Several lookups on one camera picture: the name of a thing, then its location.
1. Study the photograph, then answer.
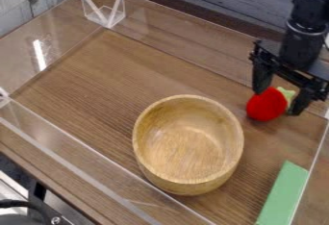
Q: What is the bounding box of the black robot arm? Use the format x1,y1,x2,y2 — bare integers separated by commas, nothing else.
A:
249,0,329,115

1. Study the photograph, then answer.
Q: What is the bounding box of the clear acrylic front panel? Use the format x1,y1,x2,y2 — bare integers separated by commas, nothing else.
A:
0,88,214,225

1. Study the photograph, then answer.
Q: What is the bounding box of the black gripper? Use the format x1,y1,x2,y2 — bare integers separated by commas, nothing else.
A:
249,39,329,115

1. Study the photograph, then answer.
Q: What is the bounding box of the black metal table bracket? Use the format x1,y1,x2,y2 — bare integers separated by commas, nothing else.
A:
28,181,75,225

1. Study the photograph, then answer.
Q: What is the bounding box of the green rectangular block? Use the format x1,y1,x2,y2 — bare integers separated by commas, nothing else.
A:
254,161,309,225

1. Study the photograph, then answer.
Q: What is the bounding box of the wooden bowl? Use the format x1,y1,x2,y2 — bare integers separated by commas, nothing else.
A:
133,94,245,196

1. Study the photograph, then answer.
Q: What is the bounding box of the black cable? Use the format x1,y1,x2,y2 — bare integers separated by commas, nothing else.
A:
0,199,44,225

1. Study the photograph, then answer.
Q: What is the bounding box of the red plush strawberry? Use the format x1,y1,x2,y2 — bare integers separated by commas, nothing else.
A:
246,87,296,122

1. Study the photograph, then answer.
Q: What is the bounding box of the clear acrylic corner bracket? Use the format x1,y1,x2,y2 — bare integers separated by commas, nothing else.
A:
82,0,126,29

